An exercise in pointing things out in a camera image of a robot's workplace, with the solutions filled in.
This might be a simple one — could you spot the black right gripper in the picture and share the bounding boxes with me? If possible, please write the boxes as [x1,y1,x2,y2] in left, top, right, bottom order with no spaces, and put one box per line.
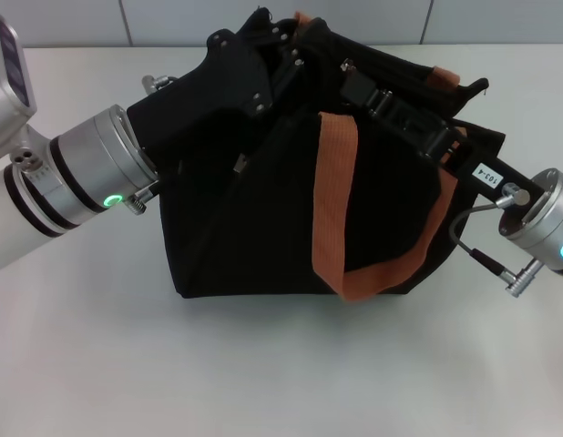
[341,71,545,202]

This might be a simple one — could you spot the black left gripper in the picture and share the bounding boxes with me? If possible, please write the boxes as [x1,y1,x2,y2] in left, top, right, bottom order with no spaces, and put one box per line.
[126,23,311,157]

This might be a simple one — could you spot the black food bag orange handles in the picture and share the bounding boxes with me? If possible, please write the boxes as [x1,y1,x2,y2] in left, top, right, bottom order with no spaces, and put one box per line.
[158,6,508,305]

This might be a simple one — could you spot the right gripper connector cable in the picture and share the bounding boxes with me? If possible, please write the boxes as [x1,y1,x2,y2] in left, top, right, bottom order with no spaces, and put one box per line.
[448,183,545,298]

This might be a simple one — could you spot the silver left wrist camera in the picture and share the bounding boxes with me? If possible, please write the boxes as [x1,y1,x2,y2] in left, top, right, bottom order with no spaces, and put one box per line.
[0,12,53,160]

